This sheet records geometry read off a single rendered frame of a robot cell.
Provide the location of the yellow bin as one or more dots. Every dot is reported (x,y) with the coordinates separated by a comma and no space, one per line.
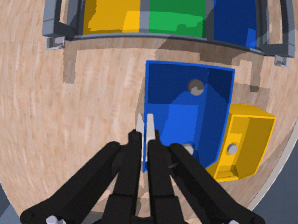
(251,131)

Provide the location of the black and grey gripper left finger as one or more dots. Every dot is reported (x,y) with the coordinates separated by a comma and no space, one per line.
(73,201)

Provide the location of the blue bin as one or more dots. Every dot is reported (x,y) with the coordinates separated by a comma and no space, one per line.
(181,117)

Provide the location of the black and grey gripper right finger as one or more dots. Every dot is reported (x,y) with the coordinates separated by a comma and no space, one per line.
(208,199)

